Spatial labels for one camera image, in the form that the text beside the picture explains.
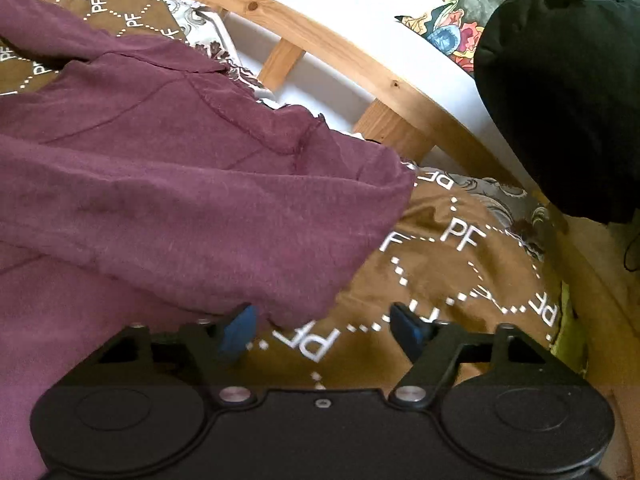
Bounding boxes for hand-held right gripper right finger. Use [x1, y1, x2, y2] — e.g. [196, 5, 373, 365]
[389, 302, 552, 407]

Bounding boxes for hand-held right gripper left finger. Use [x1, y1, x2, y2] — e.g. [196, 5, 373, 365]
[92, 303, 259, 407]

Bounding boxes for maroon garment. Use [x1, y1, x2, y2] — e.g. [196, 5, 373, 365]
[0, 0, 417, 480]

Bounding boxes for brown printed blanket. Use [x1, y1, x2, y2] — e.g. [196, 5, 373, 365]
[0, 0, 563, 391]

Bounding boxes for yellow-green cloth strip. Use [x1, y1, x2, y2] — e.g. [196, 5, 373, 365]
[550, 280, 589, 376]

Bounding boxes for black cloth bundle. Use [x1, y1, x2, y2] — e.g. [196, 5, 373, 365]
[473, 0, 640, 226]

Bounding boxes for colourful printed cloth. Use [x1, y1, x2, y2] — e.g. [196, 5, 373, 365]
[394, 0, 593, 77]

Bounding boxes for wooden bed frame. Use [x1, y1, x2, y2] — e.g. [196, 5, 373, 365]
[135, 0, 640, 391]

